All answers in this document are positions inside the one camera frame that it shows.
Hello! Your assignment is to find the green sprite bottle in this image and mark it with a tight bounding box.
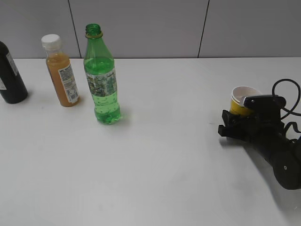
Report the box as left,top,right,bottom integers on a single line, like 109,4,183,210
84,24,121,125

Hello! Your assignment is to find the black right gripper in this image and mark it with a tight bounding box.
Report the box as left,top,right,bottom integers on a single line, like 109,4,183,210
218,110,285,146

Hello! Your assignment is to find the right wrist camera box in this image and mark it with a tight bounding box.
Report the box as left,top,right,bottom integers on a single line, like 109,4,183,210
240,95,286,112

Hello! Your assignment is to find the orange juice bottle white cap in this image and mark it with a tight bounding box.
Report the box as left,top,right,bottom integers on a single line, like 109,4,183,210
41,34,80,108

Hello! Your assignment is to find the dark glass bottle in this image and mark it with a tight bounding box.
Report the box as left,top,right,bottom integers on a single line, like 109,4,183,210
0,41,28,104

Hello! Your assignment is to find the yellow paper cup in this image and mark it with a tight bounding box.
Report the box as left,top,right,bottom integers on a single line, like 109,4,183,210
230,86,261,116

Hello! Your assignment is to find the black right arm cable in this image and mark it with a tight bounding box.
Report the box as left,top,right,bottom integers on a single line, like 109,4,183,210
272,79,301,142

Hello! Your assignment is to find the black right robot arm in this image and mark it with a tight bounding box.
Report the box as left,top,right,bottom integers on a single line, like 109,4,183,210
218,110,301,190

